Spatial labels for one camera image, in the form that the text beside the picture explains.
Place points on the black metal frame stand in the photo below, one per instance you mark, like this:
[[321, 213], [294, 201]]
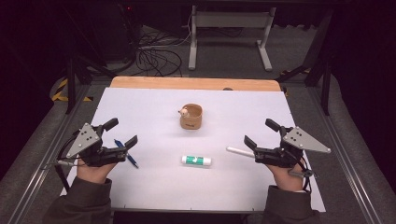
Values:
[[325, 90]]

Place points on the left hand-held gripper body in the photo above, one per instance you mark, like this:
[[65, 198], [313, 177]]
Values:
[[83, 140]]

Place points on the blue pen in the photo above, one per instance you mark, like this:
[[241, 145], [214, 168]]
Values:
[[132, 160]]

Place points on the green white glue stick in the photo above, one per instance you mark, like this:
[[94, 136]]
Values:
[[196, 160]]

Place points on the aluminium floor rail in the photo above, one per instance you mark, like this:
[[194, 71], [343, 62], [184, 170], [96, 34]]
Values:
[[345, 161], [49, 155]]

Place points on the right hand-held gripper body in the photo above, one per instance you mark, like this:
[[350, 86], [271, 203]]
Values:
[[300, 140]]

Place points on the white pen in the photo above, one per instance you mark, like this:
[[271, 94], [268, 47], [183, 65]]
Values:
[[239, 151]]

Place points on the grey metal stand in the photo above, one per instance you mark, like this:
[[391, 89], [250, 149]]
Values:
[[232, 20]]

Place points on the person's left hand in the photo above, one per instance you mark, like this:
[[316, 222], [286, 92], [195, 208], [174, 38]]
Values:
[[95, 172]]

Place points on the white table mat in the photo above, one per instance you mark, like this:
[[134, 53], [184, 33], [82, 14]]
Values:
[[174, 186]]

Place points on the wooden pen holder cup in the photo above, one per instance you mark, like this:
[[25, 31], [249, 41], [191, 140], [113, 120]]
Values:
[[191, 119]]

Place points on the person's right hand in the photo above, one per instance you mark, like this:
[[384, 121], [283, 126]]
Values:
[[288, 179]]

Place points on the black yellow hazard tape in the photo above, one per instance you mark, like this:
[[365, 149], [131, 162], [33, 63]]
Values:
[[60, 91]]

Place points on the wooden table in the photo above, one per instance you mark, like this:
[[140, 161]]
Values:
[[193, 83]]

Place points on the black tripod stand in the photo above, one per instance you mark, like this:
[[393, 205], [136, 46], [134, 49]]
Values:
[[72, 84]]

